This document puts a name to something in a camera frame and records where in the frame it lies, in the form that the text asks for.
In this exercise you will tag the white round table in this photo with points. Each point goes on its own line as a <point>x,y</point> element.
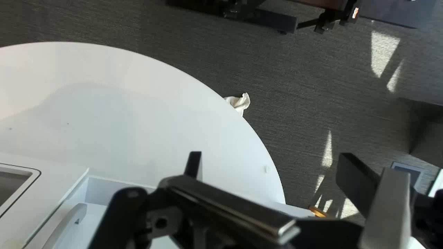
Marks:
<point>115,114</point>

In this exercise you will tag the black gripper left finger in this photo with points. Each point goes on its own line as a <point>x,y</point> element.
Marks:
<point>222,207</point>

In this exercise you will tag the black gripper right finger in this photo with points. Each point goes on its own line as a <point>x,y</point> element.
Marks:
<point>388,207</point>

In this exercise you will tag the blue white flat box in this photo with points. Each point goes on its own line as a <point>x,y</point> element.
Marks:
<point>410,173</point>

